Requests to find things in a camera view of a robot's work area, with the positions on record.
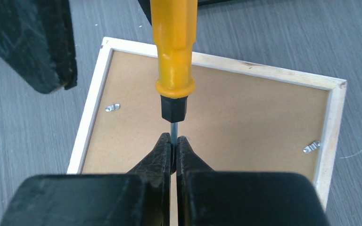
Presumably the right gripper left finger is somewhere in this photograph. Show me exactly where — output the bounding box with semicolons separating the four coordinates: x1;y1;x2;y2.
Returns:
1;133;171;226

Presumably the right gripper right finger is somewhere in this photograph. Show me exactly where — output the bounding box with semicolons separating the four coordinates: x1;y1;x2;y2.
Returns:
175;136;329;226

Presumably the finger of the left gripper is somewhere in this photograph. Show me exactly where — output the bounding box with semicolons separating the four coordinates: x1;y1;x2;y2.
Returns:
61;0;77;90
0;0;66;94

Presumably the orange handled screwdriver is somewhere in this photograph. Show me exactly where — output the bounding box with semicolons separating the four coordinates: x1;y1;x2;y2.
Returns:
150;0;197;149

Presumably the white wooden photo frame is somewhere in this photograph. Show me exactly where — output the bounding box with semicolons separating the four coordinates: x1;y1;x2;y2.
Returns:
67;37;347;226

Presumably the brown backing board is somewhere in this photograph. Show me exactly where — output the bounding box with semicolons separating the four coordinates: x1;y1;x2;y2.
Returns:
82;51;329;181

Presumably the metal frame clip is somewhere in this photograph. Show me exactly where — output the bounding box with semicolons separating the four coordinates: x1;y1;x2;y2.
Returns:
105;104;121;112
303;140;321;154

